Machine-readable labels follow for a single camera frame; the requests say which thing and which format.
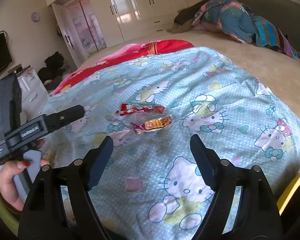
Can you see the light blue Hello Kitty blanket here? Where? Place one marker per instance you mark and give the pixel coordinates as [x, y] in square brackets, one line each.
[151, 187]

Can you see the round wall clock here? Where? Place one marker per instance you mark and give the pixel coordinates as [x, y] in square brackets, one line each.
[35, 17]

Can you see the striped blue purple blanket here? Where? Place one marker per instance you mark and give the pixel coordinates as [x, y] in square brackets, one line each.
[269, 36]

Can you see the person's left hand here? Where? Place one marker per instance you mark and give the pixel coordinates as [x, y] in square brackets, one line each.
[8, 190]

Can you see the red blanket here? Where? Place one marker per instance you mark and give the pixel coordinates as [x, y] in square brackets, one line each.
[127, 53]

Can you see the teal floral quilt pile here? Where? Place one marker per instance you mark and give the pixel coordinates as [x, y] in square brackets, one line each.
[225, 16]

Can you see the green sleeve forearm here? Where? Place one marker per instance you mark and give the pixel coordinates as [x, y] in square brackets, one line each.
[9, 219]

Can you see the grey bed headboard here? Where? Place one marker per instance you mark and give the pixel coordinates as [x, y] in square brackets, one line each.
[284, 14]

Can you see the yellow rimmed trash bin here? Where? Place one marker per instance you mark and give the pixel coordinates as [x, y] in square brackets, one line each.
[288, 194]

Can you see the red snack wrapper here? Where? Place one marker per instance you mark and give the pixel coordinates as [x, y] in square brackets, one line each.
[130, 108]

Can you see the glossy cream wardrobe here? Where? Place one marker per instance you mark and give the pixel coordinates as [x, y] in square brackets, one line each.
[124, 20]

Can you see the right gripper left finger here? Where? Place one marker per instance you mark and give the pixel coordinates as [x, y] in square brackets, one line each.
[43, 215]

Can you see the pink sliding door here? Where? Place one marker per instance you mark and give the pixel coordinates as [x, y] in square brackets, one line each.
[87, 27]

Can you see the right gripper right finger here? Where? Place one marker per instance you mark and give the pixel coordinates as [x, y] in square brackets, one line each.
[257, 216]

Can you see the beige bed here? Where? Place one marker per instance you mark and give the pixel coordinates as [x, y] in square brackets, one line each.
[277, 71]

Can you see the orange snack bar wrapper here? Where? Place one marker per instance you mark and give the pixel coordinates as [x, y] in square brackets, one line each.
[152, 125]

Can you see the black bag on floor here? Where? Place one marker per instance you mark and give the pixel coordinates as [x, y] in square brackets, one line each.
[52, 74]

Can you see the brown garment on bed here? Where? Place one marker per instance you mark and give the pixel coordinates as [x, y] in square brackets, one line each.
[190, 18]

